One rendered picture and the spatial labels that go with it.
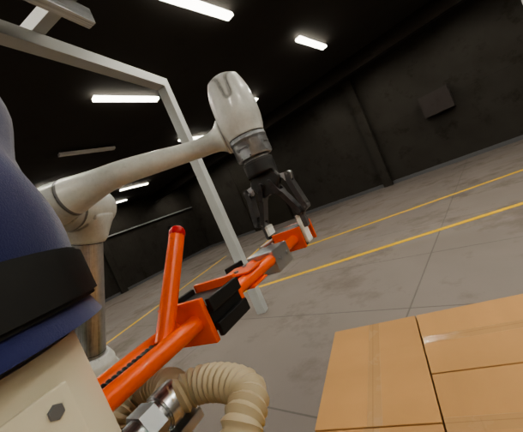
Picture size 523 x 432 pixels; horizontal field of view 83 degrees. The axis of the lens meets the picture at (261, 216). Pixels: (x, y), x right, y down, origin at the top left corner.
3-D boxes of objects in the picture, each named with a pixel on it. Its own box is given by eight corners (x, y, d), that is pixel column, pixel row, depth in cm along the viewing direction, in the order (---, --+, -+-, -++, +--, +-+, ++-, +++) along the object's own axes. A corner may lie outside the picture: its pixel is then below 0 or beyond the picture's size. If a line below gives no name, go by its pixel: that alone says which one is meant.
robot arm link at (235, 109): (266, 122, 65) (268, 134, 78) (237, 56, 64) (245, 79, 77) (221, 142, 66) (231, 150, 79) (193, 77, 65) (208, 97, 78)
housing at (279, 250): (282, 272, 56) (273, 250, 55) (254, 279, 59) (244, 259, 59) (295, 258, 62) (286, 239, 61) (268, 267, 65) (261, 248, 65)
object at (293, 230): (306, 247, 66) (297, 226, 66) (279, 255, 70) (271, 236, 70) (317, 236, 73) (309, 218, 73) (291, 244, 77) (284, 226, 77)
